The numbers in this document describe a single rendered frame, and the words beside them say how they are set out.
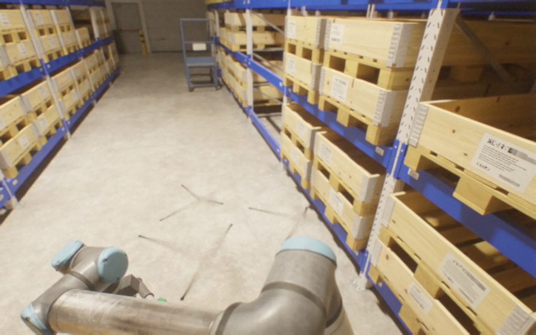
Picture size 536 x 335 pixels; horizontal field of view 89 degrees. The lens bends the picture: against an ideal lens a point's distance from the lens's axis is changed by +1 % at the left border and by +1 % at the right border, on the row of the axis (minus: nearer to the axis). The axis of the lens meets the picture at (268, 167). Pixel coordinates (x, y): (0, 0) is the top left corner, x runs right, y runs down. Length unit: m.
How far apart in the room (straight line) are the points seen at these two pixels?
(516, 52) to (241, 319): 2.25
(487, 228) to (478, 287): 0.26
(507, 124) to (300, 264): 1.82
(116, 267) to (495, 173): 1.35
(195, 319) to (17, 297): 2.50
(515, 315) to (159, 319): 1.30
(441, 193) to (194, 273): 1.88
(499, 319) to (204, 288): 1.80
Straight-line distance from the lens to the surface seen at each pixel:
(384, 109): 1.76
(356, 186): 2.07
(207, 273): 2.48
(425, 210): 2.09
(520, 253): 1.48
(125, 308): 0.63
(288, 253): 0.52
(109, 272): 0.86
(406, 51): 1.75
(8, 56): 4.55
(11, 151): 4.09
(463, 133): 1.43
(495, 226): 1.50
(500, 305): 1.53
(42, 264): 3.11
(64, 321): 0.76
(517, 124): 2.23
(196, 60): 7.65
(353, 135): 2.14
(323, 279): 0.50
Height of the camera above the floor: 1.89
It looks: 30 degrees down
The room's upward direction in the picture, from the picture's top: 1 degrees clockwise
